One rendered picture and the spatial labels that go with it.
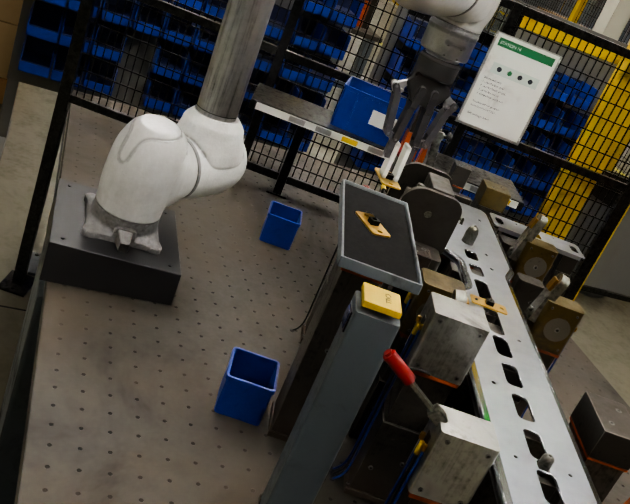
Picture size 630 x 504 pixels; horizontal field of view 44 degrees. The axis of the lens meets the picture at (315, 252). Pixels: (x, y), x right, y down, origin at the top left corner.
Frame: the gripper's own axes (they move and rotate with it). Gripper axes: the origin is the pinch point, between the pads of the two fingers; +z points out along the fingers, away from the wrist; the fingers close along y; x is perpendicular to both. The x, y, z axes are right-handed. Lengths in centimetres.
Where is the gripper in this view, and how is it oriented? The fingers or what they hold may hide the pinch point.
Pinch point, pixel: (395, 160)
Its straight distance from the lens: 147.0
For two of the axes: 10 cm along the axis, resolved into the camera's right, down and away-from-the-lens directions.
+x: -1.1, -4.6, 8.8
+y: 9.3, 2.7, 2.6
